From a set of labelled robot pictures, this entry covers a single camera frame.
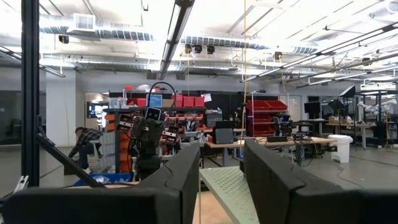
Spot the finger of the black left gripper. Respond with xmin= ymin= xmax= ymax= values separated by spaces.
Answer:
xmin=131 ymin=116 xmax=147 ymax=141
xmin=149 ymin=120 xmax=165 ymax=144

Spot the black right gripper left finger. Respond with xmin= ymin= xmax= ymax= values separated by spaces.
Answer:
xmin=2 ymin=141 xmax=200 ymax=224

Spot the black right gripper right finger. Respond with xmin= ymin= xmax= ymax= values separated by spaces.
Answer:
xmin=244 ymin=139 xmax=398 ymax=224

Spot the pale green perforated mini table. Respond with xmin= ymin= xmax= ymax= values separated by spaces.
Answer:
xmin=198 ymin=166 xmax=261 ymax=224

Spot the small parts bin rack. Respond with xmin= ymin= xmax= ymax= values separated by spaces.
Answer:
xmin=102 ymin=107 xmax=208 ymax=175

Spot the blue sign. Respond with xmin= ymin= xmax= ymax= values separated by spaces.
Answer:
xmin=146 ymin=93 xmax=164 ymax=108

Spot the person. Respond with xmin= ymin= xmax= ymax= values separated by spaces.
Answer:
xmin=67 ymin=126 xmax=105 ymax=175

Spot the wooden top workbench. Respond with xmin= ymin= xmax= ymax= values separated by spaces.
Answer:
xmin=205 ymin=136 xmax=338 ymax=167

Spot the white trash bin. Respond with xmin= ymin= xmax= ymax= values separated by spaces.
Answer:
xmin=328 ymin=134 xmax=354 ymax=164

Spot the black office chair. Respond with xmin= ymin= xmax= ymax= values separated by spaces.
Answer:
xmin=272 ymin=114 xmax=294 ymax=138

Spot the black monitor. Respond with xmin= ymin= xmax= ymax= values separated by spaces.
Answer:
xmin=303 ymin=101 xmax=322 ymax=119

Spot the red storage bin shelf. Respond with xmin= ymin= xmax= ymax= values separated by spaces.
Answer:
xmin=246 ymin=99 xmax=289 ymax=138

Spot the long ceiling light strip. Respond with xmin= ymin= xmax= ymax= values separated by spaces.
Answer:
xmin=157 ymin=0 xmax=196 ymax=81

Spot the black studio softbox light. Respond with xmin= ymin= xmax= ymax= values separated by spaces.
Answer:
xmin=338 ymin=85 xmax=357 ymax=99

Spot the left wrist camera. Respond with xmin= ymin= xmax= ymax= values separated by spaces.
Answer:
xmin=145 ymin=106 xmax=163 ymax=122

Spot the black left wrist camera cable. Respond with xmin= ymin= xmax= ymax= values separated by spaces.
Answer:
xmin=147 ymin=81 xmax=177 ymax=110

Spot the silver ceiling air duct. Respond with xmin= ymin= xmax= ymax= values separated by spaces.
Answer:
xmin=39 ymin=12 xmax=155 ymax=42

